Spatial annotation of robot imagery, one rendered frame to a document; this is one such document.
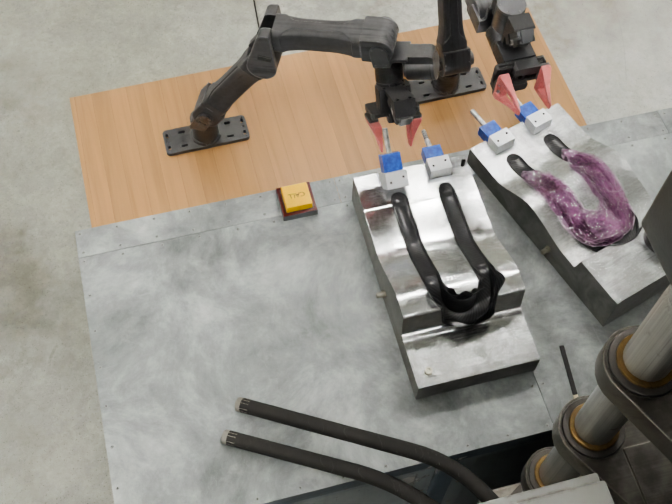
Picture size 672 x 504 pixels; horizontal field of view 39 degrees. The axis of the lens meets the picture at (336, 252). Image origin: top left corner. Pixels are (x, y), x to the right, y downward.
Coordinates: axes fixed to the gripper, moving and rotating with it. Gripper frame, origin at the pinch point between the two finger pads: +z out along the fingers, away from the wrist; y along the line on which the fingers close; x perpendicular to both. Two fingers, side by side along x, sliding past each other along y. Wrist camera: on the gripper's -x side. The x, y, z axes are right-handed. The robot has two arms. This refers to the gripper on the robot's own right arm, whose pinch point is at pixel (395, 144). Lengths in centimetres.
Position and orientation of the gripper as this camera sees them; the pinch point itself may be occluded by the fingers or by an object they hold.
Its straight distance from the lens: 199.2
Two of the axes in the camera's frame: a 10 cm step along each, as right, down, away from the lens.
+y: 9.7, -2.1, 1.3
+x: -2.2, -4.9, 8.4
